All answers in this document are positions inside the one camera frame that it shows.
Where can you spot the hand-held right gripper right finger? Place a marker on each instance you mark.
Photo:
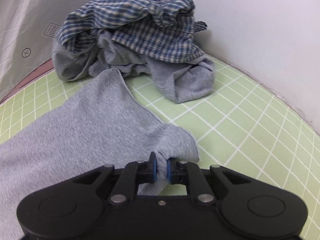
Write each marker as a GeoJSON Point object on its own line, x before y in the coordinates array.
{"type": "Point", "coordinates": [169, 170]}

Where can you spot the grey sweatpants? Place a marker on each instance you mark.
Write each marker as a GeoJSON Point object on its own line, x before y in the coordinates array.
{"type": "Point", "coordinates": [75, 130]}

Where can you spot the grey garment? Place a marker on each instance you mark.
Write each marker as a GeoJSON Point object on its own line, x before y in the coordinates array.
{"type": "Point", "coordinates": [185, 80]}

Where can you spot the blue checked shirt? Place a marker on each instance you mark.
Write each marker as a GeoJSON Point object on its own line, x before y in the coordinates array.
{"type": "Point", "coordinates": [150, 37]}

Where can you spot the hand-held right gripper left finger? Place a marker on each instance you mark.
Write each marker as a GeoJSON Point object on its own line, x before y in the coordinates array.
{"type": "Point", "coordinates": [153, 168]}

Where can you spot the white carrot-print sheet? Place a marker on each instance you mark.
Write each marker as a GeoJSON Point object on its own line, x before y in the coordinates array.
{"type": "Point", "coordinates": [25, 17]}

